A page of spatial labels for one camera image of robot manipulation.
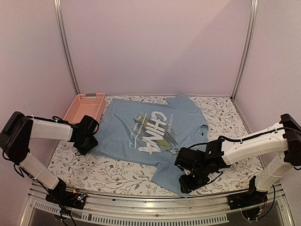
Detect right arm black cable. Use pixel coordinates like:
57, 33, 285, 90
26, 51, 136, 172
218, 127, 285, 143

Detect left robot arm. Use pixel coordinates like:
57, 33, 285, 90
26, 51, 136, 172
0, 112, 99, 204

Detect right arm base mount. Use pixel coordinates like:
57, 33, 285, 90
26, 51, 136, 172
227, 176, 268, 210

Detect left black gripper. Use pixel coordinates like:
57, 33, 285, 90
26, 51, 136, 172
75, 135, 98, 156

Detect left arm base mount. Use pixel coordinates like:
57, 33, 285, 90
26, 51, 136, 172
46, 180, 87, 210

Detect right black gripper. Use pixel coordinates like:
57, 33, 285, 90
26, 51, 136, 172
179, 165, 210, 194

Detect pink plastic basket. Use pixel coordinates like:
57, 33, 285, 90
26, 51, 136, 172
63, 93, 106, 124

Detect front aluminium rail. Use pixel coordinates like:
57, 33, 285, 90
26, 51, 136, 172
21, 183, 295, 226

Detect silver brooch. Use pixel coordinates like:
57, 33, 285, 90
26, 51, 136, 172
169, 147, 178, 155

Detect light blue printed t-shirt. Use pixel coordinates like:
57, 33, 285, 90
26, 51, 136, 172
92, 95, 208, 197

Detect floral patterned table mat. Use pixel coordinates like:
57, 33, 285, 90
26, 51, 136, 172
48, 97, 263, 196

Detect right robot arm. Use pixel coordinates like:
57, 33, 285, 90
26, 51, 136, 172
174, 114, 301, 205

